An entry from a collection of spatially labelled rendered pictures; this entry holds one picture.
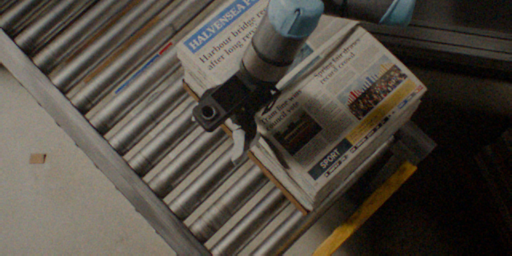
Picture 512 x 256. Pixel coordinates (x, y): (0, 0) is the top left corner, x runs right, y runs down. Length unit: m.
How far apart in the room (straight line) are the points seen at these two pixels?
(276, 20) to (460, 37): 1.28
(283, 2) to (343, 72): 0.31
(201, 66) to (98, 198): 1.16
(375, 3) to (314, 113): 0.25
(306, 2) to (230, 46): 0.30
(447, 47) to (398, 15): 1.12
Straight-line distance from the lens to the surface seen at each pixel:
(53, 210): 2.35
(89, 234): 2.30
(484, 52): 2.20
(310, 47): 1.26
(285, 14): 0.97
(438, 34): 2.19
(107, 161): 1.48
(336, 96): 1.22
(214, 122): 1.07
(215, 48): 1.24
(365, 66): 1.26
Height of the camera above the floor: 2.21
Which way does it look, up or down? 75 degrees down
